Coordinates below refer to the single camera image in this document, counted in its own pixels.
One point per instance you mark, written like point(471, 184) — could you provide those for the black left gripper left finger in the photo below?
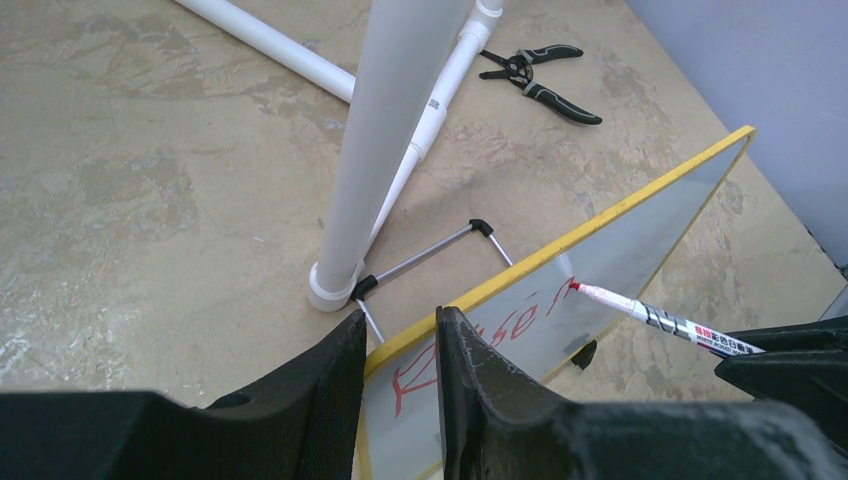
point(297, 422)

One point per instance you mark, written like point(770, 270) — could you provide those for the white red whiteboard marker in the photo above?
point(718, 343)

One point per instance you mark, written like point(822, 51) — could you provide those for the white PVC pipe frame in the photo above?
point(414, 56)

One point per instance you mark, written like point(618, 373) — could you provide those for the yellow framed whiteboard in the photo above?
point(529, 314)

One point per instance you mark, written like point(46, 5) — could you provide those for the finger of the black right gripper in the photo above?
point(814, 382)
point(830, 334)

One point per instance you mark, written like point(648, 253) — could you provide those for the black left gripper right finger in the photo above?
point(499, 423)

